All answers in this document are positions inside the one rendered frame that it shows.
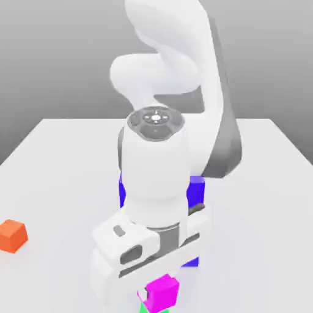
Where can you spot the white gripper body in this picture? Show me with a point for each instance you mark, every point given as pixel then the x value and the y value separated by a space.
pixel 110 283

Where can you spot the small magenta cube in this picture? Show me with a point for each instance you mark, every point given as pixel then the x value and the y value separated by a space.
pixel 162 293

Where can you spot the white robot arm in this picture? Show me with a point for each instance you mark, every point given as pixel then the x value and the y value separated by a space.
pixel 156 176

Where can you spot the small green cube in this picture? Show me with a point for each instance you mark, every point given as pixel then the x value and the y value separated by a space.
pixel 143 309

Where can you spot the small orange cube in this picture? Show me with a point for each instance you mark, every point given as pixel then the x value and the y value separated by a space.
pixel 12 236

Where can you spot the large blue box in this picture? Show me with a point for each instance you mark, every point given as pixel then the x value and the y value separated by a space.
pixel 196 193

